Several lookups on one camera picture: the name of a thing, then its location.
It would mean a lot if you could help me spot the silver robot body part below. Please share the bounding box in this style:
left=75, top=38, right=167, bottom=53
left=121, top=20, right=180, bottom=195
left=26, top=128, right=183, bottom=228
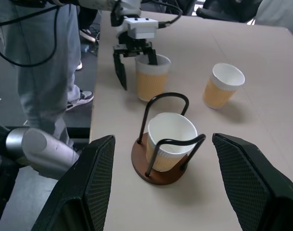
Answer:
left=5, top=127, right=81, bottom=180

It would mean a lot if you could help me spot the black office chair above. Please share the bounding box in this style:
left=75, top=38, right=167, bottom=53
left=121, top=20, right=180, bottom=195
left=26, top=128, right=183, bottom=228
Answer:
left=195, top=0, right=264, bottom=24

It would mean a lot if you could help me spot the black robot body part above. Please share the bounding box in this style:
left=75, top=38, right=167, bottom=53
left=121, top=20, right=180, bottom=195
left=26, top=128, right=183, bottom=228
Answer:
left=0, top=137, right=20, bottom=226

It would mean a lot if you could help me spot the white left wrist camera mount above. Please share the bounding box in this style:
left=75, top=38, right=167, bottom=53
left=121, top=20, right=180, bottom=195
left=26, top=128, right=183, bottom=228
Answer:
left=115, top=17, right=159, bottom=39

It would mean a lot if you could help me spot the grey fabric covered object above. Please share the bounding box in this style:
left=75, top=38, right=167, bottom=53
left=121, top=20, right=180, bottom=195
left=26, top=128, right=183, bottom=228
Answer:
left=254, top=0, right=293, bottom=42

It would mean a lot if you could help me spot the wire cup holder wooden base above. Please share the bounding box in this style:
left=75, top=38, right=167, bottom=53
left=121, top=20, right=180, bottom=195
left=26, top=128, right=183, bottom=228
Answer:
left=131, top=92, right=207, bottom=186

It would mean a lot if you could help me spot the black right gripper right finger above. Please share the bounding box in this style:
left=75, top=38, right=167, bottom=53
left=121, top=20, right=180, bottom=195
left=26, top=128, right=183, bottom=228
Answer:
left=212, top=132, right=293, bottom=231

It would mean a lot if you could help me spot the long black hanging cable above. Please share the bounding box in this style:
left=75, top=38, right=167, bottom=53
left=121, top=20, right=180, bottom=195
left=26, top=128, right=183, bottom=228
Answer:
left=0, top=0, right=73, bottom=68

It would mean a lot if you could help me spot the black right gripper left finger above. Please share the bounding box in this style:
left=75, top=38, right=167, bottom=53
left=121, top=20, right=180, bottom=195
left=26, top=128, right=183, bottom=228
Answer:
left=30, top=134, right=116, bottom=231

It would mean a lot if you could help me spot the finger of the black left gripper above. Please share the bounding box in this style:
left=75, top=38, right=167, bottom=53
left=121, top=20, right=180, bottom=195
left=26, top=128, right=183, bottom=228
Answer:
left=113, top=49, right=128, bottom=91
left=145, top=47, right=158, bottom=66

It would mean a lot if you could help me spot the person in grey trousers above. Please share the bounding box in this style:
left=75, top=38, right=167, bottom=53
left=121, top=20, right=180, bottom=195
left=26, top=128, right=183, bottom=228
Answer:
left=0, top=0, right=82, bottom=151

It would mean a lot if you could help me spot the person in dark trousers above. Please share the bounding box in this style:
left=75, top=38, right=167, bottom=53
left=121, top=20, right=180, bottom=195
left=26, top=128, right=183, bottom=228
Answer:
left=77, top=4, right=100, bottom=44

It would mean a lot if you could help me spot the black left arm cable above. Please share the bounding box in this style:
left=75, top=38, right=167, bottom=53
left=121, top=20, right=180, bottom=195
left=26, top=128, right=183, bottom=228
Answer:
left=140, top=0, right=184, bottom=27

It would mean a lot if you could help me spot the grey white sneaker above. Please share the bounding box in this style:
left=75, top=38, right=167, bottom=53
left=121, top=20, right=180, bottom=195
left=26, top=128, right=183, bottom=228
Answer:
left=65, top=90, right=95, bottom=112

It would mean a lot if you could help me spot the orange ribbed paper cup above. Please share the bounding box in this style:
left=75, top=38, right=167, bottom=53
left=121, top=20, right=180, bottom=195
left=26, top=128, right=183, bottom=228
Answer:
left=146, top=112, right=198, bottom=173
left=202, top=63, right=246, bottom=110
left=134, top=54, right=172, bottom=102

